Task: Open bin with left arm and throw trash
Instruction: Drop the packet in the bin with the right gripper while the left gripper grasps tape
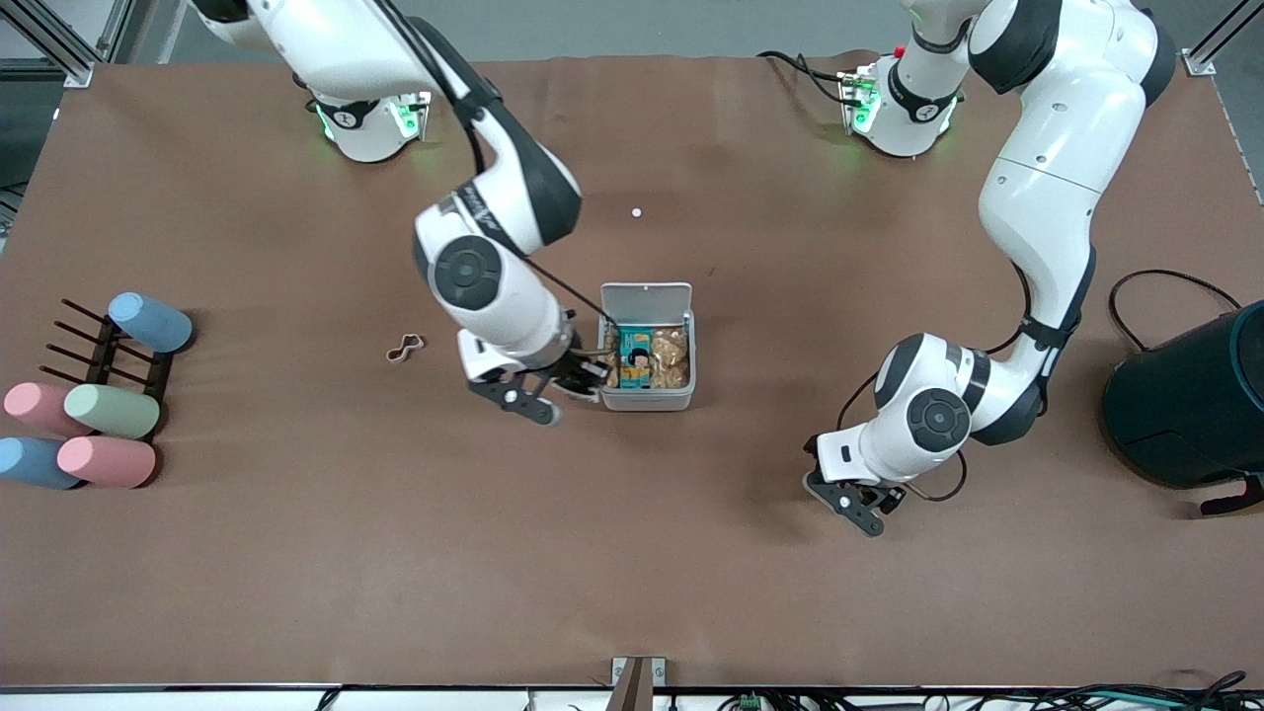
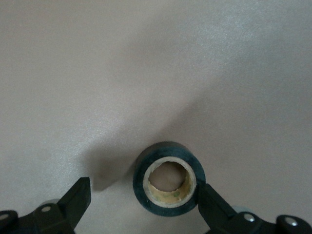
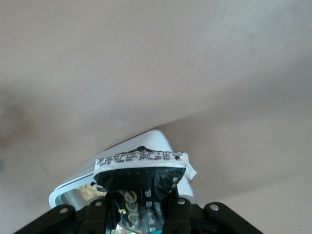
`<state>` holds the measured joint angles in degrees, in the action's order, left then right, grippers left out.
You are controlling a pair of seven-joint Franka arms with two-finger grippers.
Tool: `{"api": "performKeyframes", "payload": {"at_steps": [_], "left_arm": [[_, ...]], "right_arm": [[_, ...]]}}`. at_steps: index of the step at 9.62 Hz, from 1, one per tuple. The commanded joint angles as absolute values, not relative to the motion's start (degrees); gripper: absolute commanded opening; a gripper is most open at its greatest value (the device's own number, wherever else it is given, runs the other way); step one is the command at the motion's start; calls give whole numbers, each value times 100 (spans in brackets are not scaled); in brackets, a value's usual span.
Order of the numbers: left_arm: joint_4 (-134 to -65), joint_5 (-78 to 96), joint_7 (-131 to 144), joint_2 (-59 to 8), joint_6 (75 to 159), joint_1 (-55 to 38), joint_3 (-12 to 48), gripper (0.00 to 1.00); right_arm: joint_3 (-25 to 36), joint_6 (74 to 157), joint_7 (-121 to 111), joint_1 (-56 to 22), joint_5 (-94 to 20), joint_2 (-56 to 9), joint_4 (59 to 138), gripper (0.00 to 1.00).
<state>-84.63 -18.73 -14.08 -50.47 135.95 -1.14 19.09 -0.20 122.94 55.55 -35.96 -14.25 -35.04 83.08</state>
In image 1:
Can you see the small white lidded bin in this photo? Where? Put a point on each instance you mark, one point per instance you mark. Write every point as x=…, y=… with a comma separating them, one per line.
x=647, y=298

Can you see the white plastic loop scrap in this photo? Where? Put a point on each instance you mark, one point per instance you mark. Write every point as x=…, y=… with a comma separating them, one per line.
x=389, y=354

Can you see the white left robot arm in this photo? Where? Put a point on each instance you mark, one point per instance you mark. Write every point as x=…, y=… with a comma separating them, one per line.
x=1047, y=148

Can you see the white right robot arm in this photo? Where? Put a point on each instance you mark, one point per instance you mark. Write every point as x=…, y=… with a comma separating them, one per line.
x=346, y=49

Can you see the large black pedal trash can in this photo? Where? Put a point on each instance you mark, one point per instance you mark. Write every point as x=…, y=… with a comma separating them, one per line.
x=1185, y=415

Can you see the teal snack packet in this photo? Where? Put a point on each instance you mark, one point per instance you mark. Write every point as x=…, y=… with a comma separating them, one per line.
x=632, y=360

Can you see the brown snack packet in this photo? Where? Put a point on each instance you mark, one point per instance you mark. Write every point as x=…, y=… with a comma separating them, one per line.
x=671, y=355

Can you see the brown table cover sheet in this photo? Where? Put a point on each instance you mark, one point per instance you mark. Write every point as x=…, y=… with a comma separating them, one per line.
x=691, y=553

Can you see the blue cylindrical cup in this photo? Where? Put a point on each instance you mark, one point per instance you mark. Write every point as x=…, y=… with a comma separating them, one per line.
x=153, y=324
x=30, y=462

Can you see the green cylindrical cup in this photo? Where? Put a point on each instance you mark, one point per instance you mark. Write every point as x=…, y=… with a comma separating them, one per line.
x=114, y=410

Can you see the dark wooden peg rack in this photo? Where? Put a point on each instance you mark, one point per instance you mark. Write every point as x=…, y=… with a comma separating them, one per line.
x=104, y=346

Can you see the pink cylindrical cup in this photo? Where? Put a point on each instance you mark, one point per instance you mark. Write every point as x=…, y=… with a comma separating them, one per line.
x=35, y=405
x=104, y=461

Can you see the metal table edge bracket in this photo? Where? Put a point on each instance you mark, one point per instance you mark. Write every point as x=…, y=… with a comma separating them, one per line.
x=637, y=681

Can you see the aluminium frame profile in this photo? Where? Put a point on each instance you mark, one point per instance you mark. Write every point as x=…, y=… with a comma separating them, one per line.
x=59, y=44
x=1215, y=44

